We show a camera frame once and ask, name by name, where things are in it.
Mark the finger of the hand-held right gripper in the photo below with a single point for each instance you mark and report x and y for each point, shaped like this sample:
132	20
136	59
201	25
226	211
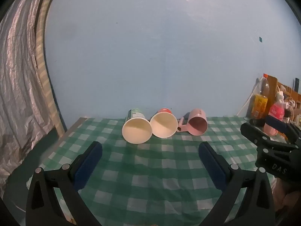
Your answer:
255	135
277	123

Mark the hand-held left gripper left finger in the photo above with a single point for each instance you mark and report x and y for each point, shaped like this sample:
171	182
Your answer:
87	167

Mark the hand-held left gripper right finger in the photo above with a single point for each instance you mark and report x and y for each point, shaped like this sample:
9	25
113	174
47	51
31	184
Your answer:
212	167

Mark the green paper cup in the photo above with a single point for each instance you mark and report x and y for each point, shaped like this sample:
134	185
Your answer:
136	131

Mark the red paper cup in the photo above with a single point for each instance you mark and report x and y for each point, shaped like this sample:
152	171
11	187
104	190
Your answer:
163	127

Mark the person's right hand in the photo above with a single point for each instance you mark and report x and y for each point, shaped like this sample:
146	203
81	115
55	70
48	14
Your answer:
290	199

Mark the pink label drink bottle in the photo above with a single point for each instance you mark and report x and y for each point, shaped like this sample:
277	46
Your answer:
276	111

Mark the orange label drink bottle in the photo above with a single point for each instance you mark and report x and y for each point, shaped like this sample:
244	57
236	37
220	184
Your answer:
260	103

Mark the wooden shelf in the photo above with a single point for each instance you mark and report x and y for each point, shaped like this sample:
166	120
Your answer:
272	87

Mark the green checkered tablecloth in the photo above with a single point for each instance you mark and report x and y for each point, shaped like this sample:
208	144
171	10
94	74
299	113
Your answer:
152	171

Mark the silver curtain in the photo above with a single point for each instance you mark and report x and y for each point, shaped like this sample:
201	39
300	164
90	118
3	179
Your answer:
16	87

